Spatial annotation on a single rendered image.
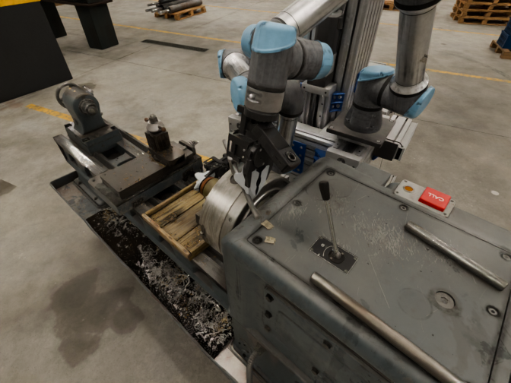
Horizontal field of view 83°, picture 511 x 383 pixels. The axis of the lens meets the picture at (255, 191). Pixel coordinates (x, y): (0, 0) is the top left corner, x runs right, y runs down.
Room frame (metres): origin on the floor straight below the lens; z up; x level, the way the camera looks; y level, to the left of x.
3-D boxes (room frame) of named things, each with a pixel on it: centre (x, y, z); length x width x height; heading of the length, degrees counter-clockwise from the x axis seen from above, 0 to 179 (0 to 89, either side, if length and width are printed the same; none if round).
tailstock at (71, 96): (1.44, 0.93, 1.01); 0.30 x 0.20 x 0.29; 49
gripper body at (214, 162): (0.88, 0.13, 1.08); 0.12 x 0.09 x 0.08; 137
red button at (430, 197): (0.52, -0.45, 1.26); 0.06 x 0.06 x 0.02; 49
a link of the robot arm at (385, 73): (1.07, -0.45, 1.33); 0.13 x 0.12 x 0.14; 39
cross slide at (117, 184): (1.07, 0.48, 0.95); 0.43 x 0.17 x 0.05; 139
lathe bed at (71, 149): (1.07, 0.50, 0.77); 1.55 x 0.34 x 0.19; 49
